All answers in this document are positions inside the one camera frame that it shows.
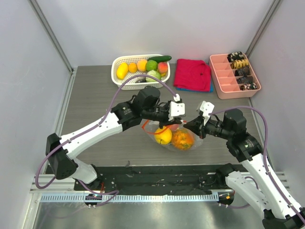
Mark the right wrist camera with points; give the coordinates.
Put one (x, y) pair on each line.
(205, 108)

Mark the green cucumber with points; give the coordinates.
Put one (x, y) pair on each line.
(162, 58)

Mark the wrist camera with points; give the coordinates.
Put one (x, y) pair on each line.
(205, 108)
(176, 108)

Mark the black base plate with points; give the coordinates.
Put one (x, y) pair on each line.
(164, 180)

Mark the white plastic basket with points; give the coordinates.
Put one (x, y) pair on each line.
(132, 85)

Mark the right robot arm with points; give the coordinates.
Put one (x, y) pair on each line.
(277, 208)

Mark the small orange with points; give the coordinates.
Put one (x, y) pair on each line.
(132, 67)

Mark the black pink sock roll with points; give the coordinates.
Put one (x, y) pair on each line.
(248, 86)

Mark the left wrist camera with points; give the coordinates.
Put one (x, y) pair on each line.
(176, 108)

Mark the red peach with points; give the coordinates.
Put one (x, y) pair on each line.
(162, 67)

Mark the grey mushroom toy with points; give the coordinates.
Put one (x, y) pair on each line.
(141, 79)

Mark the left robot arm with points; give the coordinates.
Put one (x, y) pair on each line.
(62, 151)

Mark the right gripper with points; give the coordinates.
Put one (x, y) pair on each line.
(201, 127)

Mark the yellow striped sock roll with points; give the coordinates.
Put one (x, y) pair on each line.
(238, 64)

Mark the yellow mango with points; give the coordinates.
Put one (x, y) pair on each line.
(122, 71)

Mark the dark floral sock roll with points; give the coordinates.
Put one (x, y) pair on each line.
(235, 56)

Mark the yellow apple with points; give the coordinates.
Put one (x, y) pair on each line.
(163, 136)

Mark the dark brown sock roll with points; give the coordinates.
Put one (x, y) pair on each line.
(245, 71)

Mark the green cabbage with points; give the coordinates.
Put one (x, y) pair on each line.
(154, 75)

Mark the white slotted cable duct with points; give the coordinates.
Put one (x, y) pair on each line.
(87, 197)

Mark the pink divided tray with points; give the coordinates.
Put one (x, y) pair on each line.
(225, 81)

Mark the clear zip top bag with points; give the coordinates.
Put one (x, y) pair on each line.
(149, 127)

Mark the red folded cloth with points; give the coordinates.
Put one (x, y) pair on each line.
(192, 74)

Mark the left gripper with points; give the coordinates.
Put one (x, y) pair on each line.
(166, 121)

